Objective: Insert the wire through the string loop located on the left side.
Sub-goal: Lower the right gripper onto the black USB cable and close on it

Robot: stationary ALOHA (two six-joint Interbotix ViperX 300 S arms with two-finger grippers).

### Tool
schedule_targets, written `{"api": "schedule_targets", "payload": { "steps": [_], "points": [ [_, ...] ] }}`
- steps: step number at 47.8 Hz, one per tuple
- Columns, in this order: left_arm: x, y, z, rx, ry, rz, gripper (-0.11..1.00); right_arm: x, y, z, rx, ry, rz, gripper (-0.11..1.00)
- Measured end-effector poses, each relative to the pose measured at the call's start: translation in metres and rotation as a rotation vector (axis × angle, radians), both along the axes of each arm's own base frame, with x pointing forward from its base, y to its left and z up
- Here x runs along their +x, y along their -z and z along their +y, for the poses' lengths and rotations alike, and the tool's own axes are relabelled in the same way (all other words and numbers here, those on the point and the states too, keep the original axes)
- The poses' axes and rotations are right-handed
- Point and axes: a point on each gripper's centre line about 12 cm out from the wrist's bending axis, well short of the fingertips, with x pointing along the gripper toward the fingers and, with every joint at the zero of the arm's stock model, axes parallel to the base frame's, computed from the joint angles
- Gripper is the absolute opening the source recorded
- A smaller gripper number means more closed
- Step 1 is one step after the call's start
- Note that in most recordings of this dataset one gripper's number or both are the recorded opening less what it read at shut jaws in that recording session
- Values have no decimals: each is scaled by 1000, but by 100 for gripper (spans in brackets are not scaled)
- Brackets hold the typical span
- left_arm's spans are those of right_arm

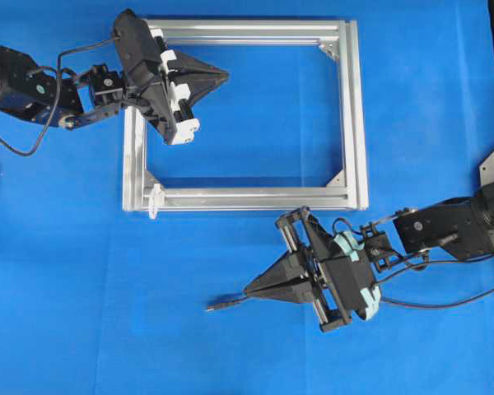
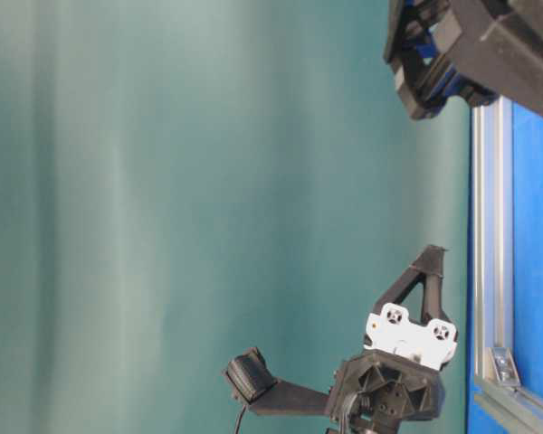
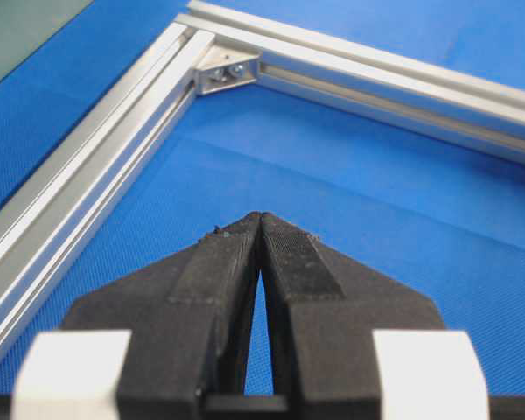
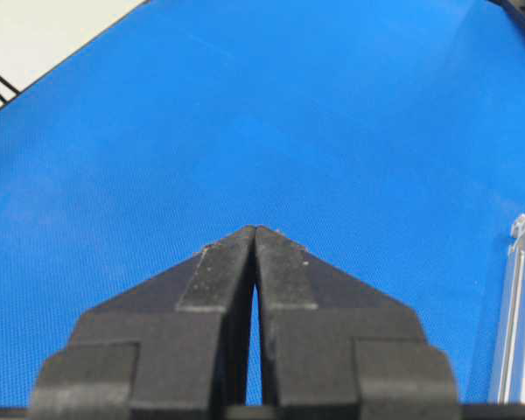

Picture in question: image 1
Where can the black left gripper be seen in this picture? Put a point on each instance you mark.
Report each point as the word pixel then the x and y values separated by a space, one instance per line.
pixel 169 98

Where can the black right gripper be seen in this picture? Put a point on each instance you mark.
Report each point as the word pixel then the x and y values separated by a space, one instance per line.
pixel 291 277

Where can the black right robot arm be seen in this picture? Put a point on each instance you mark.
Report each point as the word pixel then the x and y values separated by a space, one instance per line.
pixel 462 226

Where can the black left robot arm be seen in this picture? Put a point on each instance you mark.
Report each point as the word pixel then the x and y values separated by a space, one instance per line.
pixel 57 97

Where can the white zip tie loop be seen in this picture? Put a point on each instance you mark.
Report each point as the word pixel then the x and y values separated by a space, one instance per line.
pixel 155 200

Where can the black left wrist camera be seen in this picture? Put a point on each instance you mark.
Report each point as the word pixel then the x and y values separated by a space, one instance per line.
pixel 138 51

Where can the silver aluminium extrusion frame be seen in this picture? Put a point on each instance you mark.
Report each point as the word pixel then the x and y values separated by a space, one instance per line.
pixel 348 190

